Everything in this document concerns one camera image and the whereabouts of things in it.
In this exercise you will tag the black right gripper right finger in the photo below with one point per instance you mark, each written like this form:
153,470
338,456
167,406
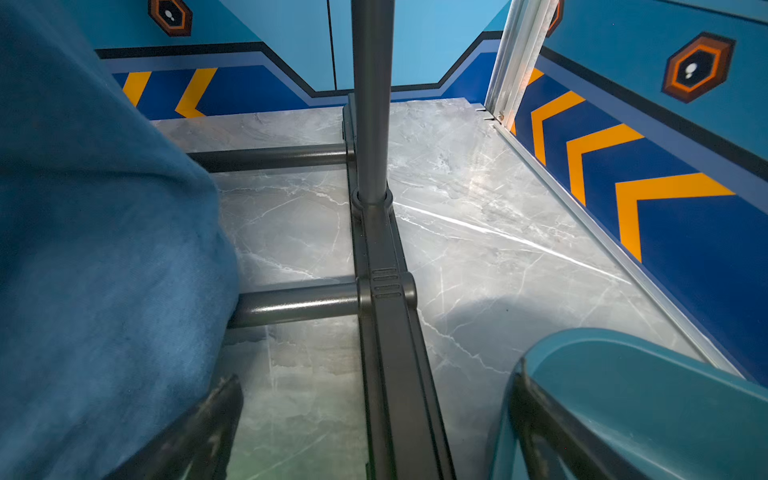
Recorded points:
554,443

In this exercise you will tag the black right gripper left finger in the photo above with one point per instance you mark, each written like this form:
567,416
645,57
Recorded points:
197,445

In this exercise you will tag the slate blue t-shirt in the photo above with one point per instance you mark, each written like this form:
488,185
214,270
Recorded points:
117,280

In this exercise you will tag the teal plastic bin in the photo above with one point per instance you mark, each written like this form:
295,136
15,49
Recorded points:
672,417

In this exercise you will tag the black clothes rack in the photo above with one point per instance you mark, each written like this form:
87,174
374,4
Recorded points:
406,435

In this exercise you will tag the aluminium corner post right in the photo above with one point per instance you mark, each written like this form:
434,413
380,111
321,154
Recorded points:
525,30

